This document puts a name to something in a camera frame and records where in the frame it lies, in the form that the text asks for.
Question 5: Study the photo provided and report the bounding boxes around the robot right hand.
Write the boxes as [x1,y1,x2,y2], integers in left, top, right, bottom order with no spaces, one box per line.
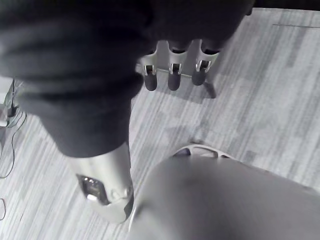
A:
[0,0,255,224]

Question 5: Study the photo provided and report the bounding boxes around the dark table leg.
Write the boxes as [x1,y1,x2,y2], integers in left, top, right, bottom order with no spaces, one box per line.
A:
[203,53,221,100]

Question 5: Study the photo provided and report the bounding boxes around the silver robot leg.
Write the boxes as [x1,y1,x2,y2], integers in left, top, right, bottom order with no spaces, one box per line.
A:
[127,156,320,240]

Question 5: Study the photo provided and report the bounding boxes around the black floor cable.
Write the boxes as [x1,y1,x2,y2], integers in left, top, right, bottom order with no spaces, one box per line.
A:
[0,109,28,180]

